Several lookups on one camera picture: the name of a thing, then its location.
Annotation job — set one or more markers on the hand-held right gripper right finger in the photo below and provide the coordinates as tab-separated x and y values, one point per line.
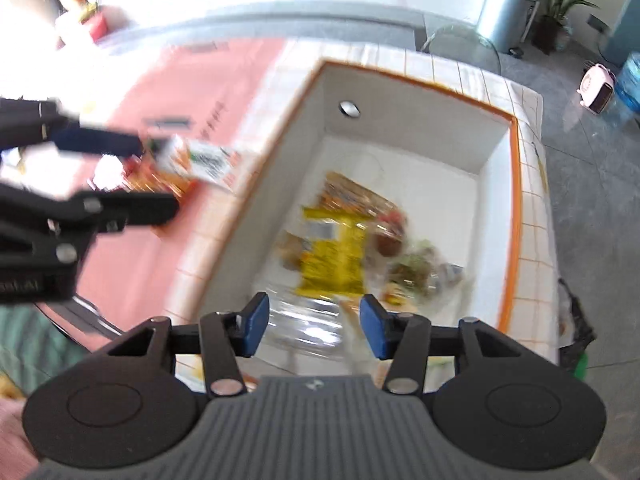
376	327

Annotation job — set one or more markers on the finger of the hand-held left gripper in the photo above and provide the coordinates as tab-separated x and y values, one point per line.
95	141
140	207

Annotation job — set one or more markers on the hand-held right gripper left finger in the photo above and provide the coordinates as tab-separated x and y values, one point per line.
256	322

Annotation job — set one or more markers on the brown pastry packet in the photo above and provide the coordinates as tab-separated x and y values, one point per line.
420	270

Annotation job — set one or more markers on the orange snack packet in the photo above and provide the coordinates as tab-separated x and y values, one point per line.
200	162

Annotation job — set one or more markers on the yellow snack packet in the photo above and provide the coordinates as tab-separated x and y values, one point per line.
330	260

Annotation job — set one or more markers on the orange cardboard box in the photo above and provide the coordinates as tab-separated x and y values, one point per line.
440	135

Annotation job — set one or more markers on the teal patterned cloth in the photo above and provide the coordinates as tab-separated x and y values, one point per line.
35	340

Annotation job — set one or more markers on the pink plastic sheet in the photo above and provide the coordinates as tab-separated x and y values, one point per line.
150	85

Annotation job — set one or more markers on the red storage box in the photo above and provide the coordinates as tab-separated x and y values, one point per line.
100	25

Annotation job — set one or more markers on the black plastic bag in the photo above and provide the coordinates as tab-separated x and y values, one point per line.
575	320

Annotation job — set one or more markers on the round glass side table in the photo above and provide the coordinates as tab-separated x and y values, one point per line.
460	42

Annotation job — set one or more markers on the pink space heater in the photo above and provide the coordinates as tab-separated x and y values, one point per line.
600	87

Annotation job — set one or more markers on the silver trash can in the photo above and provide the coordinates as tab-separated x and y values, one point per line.
505	10

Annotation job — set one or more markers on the blue water jug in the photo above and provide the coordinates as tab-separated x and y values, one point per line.
627	90

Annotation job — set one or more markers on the tall leafy potted plant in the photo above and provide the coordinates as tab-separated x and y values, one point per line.
560	10

